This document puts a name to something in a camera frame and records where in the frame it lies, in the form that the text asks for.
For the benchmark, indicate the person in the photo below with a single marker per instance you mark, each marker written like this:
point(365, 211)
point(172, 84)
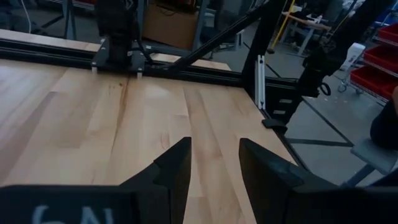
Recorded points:
point(385, 127)

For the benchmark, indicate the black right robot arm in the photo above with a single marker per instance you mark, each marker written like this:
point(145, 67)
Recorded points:
point(116, 31)

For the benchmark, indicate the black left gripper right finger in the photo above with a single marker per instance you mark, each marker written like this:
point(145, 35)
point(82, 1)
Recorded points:
point(270, 186)

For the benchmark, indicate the grey metal frame leg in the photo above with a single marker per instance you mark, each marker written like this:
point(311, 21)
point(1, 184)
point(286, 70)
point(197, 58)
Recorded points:
point(69, 18)
point(199, 28)

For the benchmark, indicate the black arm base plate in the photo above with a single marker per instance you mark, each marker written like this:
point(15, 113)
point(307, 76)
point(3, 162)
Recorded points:
point(136, 63)

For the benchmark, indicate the wooden top work table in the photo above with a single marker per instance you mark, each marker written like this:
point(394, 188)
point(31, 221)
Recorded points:
point(306, 23)

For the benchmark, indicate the large cardboard box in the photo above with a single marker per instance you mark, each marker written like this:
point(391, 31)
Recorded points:
point(169, 25)

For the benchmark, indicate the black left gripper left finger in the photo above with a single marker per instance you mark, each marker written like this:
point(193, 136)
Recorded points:
point(168, 193)

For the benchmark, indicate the black diagonal frame strut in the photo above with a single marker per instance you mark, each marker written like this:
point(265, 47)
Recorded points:
point(214, 40)

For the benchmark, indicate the black table edge clamp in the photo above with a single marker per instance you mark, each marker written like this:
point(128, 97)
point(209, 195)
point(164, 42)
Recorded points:
point(273, 124)

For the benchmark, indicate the red storage bin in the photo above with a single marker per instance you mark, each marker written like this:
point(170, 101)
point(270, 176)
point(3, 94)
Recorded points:
point(370, 79)
point(388, 32)
point(381, 57)

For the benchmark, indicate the black upright frame post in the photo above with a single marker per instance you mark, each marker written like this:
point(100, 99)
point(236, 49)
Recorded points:
point(261, 37)

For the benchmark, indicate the grey stool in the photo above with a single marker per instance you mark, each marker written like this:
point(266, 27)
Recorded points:
point(373, 155)

